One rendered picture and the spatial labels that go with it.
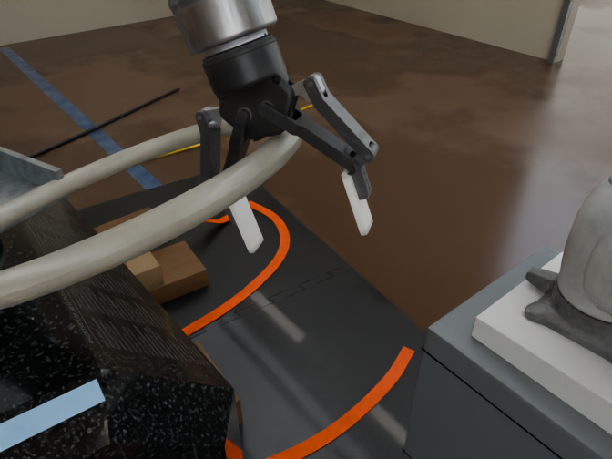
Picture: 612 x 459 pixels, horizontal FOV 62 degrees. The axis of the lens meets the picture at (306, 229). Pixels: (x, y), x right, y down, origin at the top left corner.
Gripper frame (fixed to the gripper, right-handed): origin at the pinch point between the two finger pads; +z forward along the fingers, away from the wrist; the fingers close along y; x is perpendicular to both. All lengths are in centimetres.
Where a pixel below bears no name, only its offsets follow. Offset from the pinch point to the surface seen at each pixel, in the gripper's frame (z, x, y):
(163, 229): -9.3, 15.8, 4.1
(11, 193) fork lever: -11, -9, 52
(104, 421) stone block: 27, 2, 46
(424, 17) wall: 31, -563, 63
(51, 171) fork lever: -12.1, -10.3, 42.8
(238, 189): -9.1, 9.3, 0.2
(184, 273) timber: 58, -104, 113
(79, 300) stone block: 15, -18, 63
